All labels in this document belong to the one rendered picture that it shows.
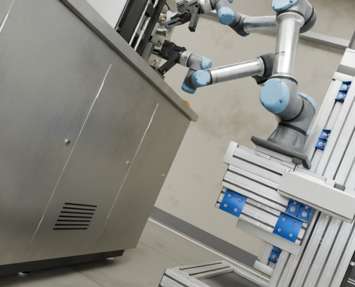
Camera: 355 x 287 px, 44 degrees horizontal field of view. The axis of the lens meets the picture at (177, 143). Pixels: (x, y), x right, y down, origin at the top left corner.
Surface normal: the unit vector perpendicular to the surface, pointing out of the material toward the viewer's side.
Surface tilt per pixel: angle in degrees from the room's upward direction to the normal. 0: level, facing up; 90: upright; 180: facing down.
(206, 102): 90
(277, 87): 97
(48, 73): 90
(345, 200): 90
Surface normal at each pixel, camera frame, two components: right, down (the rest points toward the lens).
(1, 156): 0.87, 0.36
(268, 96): -0.70, -0.22
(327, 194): -0.35, -0.21
